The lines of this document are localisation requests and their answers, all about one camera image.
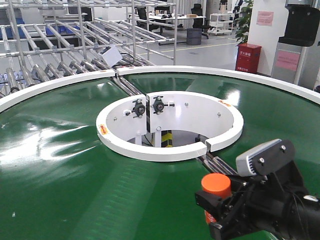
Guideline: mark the green round conveyor belt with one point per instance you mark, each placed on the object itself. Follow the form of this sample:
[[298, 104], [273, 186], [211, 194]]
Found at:
[[58, 181]]

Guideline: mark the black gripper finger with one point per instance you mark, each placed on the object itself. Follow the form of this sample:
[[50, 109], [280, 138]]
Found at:
[[206, 200]]

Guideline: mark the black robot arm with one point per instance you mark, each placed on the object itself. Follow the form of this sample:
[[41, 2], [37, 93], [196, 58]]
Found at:
[[282, 209]]

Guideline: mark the dark grey trash bin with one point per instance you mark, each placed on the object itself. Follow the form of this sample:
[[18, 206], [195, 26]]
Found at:
[[194, 36]]

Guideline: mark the red fire extinguisher box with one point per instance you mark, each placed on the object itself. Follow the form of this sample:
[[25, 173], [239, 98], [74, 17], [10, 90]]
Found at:
[[248, 56]]

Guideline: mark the orange cylindrical capacitor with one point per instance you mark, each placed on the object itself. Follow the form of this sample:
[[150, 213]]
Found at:
[[217, 184]]

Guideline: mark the steel roller rack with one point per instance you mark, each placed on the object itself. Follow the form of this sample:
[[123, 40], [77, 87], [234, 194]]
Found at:
[[44, 40]]

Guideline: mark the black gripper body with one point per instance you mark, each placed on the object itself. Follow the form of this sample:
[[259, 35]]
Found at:
[[274, 203]]

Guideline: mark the small white box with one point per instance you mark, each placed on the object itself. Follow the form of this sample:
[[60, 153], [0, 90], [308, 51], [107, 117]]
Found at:
[[111, 55]]

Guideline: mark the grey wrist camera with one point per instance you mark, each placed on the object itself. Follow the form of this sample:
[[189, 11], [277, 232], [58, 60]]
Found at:
[[265, 158]]

